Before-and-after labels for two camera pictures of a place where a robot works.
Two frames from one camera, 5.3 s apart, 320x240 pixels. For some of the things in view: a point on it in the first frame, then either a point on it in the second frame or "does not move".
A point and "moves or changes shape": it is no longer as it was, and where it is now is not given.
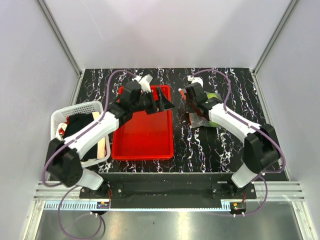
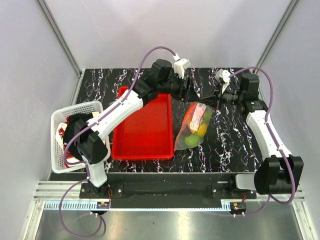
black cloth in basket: (77, 121) does not move
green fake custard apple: (214, 124) → (192, 141)
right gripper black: (188, 109) → (213, 101)
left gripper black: (162, 104) → (187, 94)
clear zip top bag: (201, 122) moves or changes shape
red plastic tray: (145, 136) does not move
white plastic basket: (59, 116) does not move
